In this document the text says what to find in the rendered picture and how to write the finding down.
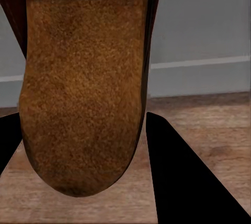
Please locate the sandal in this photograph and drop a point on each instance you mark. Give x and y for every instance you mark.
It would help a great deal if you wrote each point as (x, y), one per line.
(83, 97)

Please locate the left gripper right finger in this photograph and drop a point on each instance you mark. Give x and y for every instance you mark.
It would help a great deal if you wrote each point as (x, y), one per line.
(186, 191)

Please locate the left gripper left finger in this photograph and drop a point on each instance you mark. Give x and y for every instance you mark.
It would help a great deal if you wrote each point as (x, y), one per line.
(10, 138)

